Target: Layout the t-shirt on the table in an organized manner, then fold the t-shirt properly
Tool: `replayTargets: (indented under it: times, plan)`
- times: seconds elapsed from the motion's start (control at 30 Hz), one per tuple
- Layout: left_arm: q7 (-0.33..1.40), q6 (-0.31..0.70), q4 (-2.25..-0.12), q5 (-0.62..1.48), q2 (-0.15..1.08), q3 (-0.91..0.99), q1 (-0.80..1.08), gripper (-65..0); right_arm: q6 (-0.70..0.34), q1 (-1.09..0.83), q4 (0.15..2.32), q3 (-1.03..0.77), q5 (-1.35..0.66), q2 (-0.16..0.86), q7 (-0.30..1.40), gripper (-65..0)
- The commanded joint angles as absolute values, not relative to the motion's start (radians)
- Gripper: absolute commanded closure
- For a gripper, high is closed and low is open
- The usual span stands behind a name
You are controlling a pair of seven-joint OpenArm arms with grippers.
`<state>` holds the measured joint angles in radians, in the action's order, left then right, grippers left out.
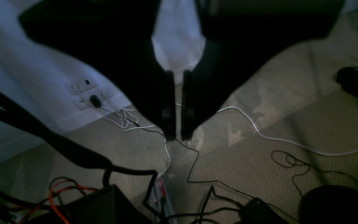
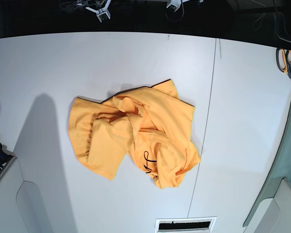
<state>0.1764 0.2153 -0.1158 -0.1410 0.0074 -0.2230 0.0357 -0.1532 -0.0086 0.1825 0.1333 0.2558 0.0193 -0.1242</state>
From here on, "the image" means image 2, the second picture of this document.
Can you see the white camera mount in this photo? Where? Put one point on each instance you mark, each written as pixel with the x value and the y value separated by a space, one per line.
pixel 100 8
pixel 173 4

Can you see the orange t-shirt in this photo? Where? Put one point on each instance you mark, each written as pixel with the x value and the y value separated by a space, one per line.
pixel 149 124

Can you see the orange handled scissors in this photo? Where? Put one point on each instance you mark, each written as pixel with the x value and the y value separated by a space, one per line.
pixel 283 61

